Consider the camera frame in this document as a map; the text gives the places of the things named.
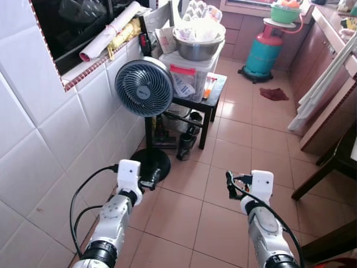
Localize black side table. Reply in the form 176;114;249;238
149;73;228;150

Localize grey standing fan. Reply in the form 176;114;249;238
114;57;175;183

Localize dark wooden table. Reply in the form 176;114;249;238
291;122;357;202

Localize dark red floor cloth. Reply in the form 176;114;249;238
259;87;290;102

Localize clear plastic storage box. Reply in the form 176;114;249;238
160;49;225;103

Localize dark wooden bench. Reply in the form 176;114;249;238
301;220;357;264

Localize brown kitchen cabinet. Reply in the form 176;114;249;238
289;4;357;156

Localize white hanging cloth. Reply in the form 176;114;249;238
287;35;357;136

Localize red plastic object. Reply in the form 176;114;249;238
315;257;357;268

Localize teal gas cylinder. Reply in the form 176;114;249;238
239;23;286;85

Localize steel mixing bowl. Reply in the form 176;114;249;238
172;25;227;63

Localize yellow rolled bundle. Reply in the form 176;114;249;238
107;19;141;58

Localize white rolled paper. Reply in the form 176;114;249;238
79;1;143;63

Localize white plastic bags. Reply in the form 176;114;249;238
177;0;225;43

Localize green plastic basin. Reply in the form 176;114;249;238
270;2;302;25

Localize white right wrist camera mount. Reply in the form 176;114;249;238
250;170;275;203

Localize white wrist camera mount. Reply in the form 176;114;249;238
250;170;275;203
117;160;143;194

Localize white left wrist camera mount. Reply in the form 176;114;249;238
117;160;143;194

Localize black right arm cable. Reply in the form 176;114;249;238
231;178;305;268

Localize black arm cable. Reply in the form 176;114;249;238
231;178;305;268
69;164;120;259

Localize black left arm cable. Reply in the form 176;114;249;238
69;164;120;259

